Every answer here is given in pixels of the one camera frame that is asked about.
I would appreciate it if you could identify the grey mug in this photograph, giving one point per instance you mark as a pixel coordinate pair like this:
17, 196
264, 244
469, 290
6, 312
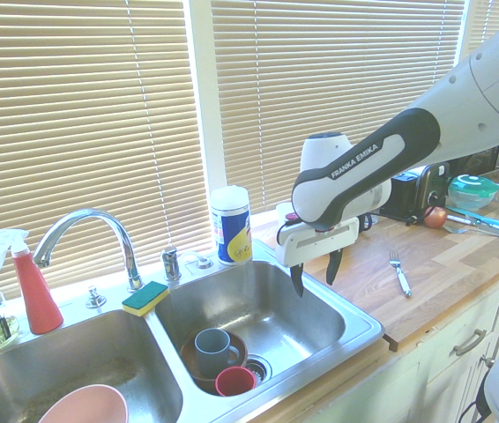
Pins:
212, 352

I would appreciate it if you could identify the stainless steel double sink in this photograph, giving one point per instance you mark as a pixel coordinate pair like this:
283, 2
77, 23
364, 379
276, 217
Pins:
276, 317

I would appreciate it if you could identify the cream kitchen cabinet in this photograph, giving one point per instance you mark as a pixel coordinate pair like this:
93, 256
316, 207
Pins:
443, 379

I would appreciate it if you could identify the wide beige window blind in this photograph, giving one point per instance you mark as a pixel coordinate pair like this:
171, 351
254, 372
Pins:
77, 110

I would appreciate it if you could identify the black and silver toaster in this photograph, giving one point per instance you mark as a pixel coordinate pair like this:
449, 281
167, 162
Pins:
412, 194

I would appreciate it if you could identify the chrome gooseneck faucet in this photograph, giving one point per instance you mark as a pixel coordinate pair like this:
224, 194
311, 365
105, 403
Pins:
99, 216

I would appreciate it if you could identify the red cup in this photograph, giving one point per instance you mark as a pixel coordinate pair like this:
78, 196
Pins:
234, 383

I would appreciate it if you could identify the chrome sink knob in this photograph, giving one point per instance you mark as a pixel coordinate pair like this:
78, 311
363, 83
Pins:
95, 297

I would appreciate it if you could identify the brown wooden bowl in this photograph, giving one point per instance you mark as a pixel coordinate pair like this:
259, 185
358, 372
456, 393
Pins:
240, 348

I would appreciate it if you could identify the metal drain strainer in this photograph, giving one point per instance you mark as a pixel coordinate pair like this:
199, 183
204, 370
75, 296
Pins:
260, 368

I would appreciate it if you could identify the white sink sprayer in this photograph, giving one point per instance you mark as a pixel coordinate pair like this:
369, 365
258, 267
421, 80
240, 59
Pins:
201, 263

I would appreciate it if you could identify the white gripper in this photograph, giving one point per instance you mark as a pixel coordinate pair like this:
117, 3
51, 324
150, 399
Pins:
320, 240

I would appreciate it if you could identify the pink bowl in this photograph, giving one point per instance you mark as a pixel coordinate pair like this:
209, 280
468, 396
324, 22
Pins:
86, 407

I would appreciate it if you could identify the green lidded food container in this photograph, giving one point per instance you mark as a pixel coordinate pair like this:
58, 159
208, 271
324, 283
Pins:
472, 191

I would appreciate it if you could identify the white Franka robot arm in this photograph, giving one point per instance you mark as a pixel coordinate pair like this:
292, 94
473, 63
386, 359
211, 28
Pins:
364, 176

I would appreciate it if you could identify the yellow and green sponge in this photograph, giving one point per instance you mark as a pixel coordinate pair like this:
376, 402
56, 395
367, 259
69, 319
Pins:
146, 299

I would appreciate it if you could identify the red spray bottle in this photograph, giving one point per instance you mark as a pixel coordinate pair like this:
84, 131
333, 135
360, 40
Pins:
38, 299

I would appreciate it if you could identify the Lysol wipes canister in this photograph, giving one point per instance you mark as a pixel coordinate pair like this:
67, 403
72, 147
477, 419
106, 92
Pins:
232, 229

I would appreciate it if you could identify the red apple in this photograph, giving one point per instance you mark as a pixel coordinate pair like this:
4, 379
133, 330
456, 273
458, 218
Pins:
435, 217

